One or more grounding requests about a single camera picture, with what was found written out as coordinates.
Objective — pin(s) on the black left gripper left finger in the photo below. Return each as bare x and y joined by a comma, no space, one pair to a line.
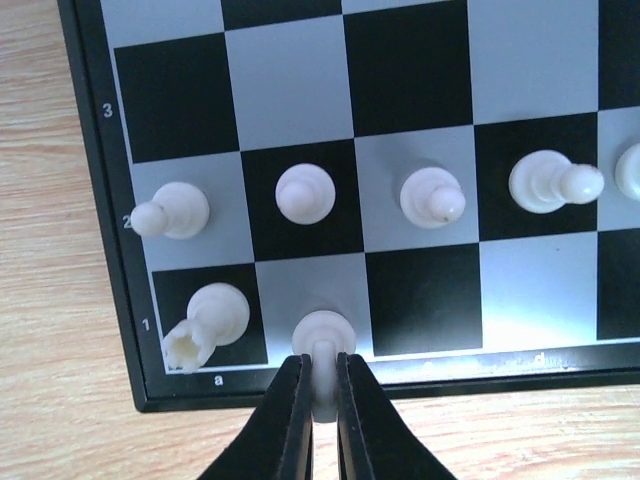
277,440

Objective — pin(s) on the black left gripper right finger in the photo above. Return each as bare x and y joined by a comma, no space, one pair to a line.
373,440

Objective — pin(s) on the white pawn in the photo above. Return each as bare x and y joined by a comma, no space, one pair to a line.
431,198
544,181
627,173
178,210

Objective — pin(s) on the white chess piece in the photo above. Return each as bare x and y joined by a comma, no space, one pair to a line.
217,315
305,194
323,334

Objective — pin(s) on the black and white chessboard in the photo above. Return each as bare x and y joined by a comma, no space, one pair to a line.
227,95

